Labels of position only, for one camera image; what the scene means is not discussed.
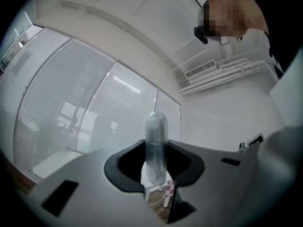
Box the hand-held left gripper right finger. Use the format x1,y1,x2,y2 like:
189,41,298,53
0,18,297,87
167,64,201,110
167,140,262,227

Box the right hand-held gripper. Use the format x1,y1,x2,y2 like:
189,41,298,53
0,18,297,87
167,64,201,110
238,132,265,153

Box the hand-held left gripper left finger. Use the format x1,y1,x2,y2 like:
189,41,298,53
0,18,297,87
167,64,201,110
21,140,166,227

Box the checkered cloth side table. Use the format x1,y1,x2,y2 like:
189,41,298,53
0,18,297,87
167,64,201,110
163,180,176,208

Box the white ceiling pipes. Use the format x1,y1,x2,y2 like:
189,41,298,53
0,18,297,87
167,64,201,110
177,55,273,96

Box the white ceiling air vent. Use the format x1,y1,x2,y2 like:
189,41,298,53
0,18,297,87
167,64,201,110
184,60,217,79

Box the person's dark clothing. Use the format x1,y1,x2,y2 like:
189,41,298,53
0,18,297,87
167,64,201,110
245,0,303,80

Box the person's head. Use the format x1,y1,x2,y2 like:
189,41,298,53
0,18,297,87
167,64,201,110
197,0,269,44

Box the black head-worn camera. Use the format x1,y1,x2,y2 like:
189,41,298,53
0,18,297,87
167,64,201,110
193,26,209,44

